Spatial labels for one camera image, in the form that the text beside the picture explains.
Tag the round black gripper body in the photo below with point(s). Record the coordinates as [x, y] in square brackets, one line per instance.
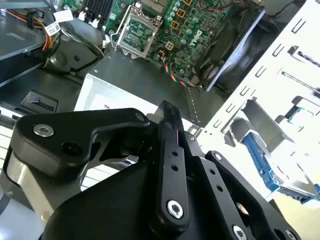
[112, 212]

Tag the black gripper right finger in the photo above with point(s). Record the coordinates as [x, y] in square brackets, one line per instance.
[215, 179]

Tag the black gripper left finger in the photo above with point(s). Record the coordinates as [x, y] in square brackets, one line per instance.
[75, 125]

